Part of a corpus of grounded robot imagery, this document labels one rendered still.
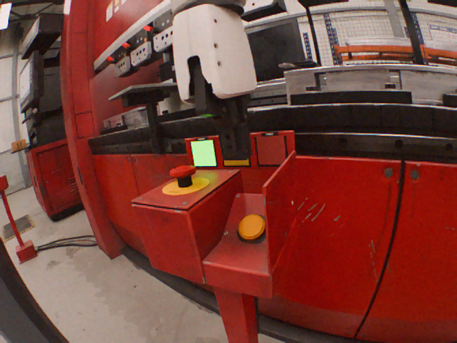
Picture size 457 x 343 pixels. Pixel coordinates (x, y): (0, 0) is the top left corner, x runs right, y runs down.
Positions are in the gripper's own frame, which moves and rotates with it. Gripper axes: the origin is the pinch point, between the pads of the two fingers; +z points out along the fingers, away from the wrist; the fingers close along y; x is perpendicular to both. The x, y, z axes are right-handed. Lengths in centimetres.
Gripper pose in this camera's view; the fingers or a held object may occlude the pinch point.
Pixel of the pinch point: (234, 141)
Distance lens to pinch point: 26.3
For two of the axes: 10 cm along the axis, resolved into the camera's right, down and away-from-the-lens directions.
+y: -4.6, 3.8, -8.0
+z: 1.8, 9.2, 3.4
